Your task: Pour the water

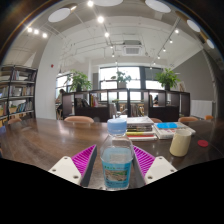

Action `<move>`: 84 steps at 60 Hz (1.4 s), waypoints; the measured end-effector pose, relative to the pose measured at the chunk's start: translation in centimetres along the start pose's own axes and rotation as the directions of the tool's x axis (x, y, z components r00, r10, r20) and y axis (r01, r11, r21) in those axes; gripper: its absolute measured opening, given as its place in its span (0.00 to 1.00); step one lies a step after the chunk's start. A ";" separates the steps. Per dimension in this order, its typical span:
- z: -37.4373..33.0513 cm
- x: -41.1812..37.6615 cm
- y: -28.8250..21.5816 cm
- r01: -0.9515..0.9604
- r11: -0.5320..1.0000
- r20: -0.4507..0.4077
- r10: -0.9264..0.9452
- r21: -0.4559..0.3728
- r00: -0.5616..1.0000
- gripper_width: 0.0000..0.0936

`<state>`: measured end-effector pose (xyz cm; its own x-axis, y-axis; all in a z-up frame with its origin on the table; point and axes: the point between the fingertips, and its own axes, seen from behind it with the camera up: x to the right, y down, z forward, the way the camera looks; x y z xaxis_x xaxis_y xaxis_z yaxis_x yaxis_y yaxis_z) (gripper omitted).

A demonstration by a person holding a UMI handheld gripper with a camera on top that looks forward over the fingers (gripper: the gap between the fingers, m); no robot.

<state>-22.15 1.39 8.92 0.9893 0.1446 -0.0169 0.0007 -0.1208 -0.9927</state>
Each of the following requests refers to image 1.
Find white wall radiator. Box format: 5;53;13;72
189;99;213;119

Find cream ceramic cup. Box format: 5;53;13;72
169;129;193;158

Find potted green plant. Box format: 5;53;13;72
111;70;132;89
154;68;181;92
66;69;93;93

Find tall dark bookshelf unit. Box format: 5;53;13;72
0;64;38;128

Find clear water bottle blue cap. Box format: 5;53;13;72
99;118;135;192

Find flat round red coaster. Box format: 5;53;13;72
197;139;210;148

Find ceiling air conditioner unit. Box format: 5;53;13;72
121;39;144;57

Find ceiling lights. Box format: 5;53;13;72
26;0;216;59

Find stack of books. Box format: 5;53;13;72
124;115;158;142

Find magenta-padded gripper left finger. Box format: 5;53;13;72
48;144;98;188

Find low dark shelf unit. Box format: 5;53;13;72
61;88;191;123

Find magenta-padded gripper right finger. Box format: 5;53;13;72
132;145;178;185

